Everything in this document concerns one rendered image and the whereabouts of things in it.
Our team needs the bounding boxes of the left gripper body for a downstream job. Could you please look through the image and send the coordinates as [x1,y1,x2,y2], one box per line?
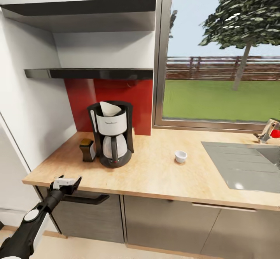
[48,183,74,204]

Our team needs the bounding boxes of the coffee cup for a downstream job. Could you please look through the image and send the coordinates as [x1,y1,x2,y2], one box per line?
[175,151,187,163]

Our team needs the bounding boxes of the paper coffee filter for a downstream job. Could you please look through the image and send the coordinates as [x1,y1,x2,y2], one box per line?
[100,101,121,116]

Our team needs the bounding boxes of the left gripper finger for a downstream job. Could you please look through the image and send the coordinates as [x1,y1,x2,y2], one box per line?
[73,177,81,190]

